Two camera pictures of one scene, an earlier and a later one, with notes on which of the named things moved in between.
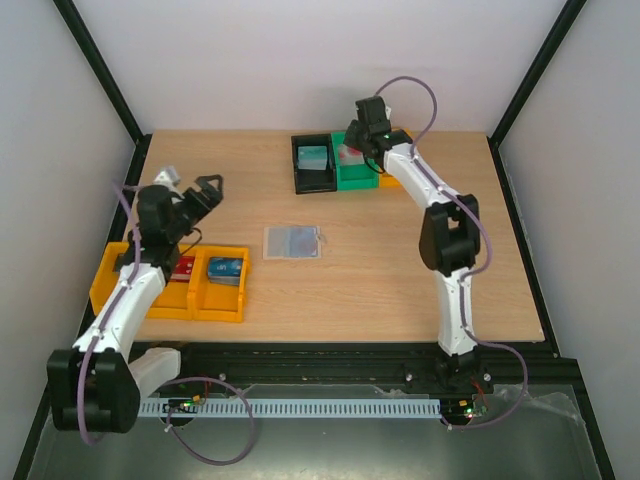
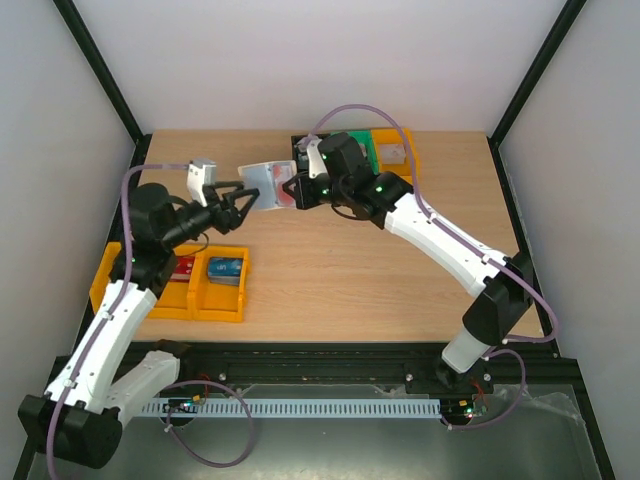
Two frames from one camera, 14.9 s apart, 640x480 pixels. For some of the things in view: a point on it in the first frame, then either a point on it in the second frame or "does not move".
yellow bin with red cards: x=176 y=301 does not move
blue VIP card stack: x=224 y=270 does not move
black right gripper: x=355 y=136 -> x=304 y=189
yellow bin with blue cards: x=213 y=301 does not move
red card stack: x=182 y=271 does not move
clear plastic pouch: x=292 y=242 -> x=269 y=179
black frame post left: x=93 y=56 does not move
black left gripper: x=214 y=198 -> x=230 y=218
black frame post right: x=528 y=81 does not move
